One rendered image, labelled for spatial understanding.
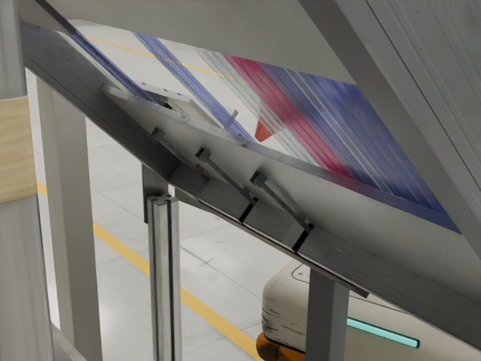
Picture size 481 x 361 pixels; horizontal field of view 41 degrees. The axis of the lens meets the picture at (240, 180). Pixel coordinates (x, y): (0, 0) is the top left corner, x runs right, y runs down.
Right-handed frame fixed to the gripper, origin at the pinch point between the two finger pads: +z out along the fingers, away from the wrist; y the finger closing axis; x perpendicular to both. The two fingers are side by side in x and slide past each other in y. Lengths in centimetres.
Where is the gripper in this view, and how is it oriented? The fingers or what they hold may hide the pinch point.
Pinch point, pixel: (260, 135)
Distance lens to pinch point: 102.9
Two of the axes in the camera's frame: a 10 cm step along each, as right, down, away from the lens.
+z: -5.6, 8.2, -1.4
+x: 5.6, 5.0, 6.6
